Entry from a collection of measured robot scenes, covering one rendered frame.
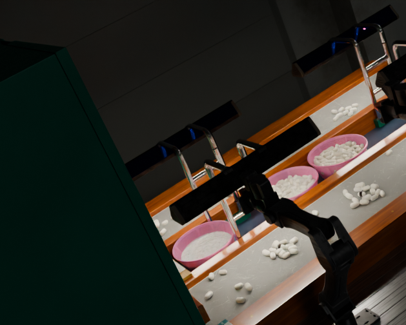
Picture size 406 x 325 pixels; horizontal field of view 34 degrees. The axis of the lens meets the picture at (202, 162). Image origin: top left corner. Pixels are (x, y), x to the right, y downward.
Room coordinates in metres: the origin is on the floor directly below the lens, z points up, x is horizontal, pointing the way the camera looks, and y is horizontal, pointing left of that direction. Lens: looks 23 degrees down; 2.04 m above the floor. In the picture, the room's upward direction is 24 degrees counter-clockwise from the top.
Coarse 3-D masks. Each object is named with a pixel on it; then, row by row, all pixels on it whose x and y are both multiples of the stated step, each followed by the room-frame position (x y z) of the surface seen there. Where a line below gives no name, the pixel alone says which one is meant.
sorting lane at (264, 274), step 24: (384, 168) 2.29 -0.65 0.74; (336, 192) 2.27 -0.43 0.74; (336, 216) 2.11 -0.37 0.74; (360, 216) 2.05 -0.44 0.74; (264, 240) 2.17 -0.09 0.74; (288, 240) 2.10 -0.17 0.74; (336, 240) 1.97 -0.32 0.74; (240, 264) 2.08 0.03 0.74; (264, 264) 2.01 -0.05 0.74; (288, 264) 1.95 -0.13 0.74; (192, 288) 2.06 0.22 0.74; (216, 288) 2.00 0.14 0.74; (240, 288) 1.94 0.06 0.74; (264, 288) 1.88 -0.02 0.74; (216, 312) 1.87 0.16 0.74; (240, 312) 1.81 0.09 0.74
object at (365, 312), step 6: (360, 312) 1.64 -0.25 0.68; (366, 312) 1.63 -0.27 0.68; (372, 312) 1.62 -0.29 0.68; (342, 318) 1.57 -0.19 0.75; (348, 318) 1.56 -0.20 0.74; (354, 318) 1.58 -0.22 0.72; (360, 318) 1.62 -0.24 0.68; (366, 318) 1.61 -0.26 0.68; (372, 318) 1.60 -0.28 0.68; (378, 318) 1.59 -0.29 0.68; (336, 324) 1.58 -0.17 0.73; (342, 324) 1.56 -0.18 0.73; (348, 324) 1.56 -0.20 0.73; (354, 324) 1.57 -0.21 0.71; (360, 324) 1.59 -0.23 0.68; (366, 324) 1.58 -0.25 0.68; (372, 324) 1.58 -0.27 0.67
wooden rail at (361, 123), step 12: (384, 96) 2.88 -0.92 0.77; (372, 108) 2.81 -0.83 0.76; (348, 120) 2.80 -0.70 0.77; (360, 120) 2.77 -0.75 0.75; (372, 120) 2.80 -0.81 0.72; (336, 132) 2.73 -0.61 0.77; (348, 132) 2.74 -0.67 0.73; (360, 132) 2.77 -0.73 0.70; (312, 144) 2.71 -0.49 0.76; (300, 156) 2.66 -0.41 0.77; (276, 168) 2.64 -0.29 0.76; (228, 204) 2.51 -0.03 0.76; (204, 216) 2.51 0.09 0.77; (216, 216) 2.49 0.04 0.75; (168, 240) 2.44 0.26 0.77
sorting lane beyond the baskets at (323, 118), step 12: (360, 84) 3.20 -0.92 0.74; (372, 84) 3.13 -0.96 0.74; (348, 96) 3.12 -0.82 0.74; (360, 96) 3.06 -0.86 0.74; (324, 108) 3.11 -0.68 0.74; (336, 108) 3.04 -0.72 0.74; (360, 108) 2.92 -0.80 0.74; (312, 120) 3.03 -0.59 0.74; (324, 120) 2.97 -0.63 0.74; (324, 132) 2.84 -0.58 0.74; (288, 156) 2.76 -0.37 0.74; (216, 204) 2.61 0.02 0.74; (156, 216) 2.75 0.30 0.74; (168, 216) 2.70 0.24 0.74; (168, 228) 2.59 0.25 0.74; (180, 228) 2.54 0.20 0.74
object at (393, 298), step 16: (400, 256) 1.83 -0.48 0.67; (368, 272) 1.82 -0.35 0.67; (384, 272) 1.79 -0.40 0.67; (400, 272) 1.75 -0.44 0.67; (352, 288) 1.78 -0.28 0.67; (368, 288) 1.75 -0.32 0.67; (384, 288) 1.71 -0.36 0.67; (400, 288) 1.68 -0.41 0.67; (368, 304) 1.67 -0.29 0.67; (384, 304) 1.64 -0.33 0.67; (400, 304) 1.61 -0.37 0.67; (304, 320) 1.73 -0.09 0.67; (320, 320) 1.70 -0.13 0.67; (384, 320) 1.58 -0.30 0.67; (400, 320) 1.55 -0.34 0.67
